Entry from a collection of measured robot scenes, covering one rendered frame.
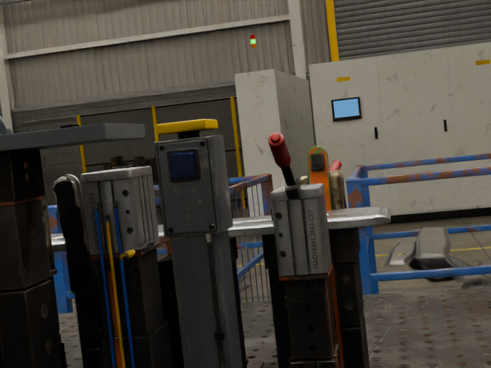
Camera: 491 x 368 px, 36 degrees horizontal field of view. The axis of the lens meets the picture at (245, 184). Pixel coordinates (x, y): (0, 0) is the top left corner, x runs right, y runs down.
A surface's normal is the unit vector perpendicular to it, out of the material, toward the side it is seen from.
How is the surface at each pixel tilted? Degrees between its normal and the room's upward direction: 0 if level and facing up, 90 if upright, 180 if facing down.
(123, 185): 90
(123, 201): 90
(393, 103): 90
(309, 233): 90
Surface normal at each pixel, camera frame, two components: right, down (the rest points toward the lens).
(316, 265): -0.19, 0.07
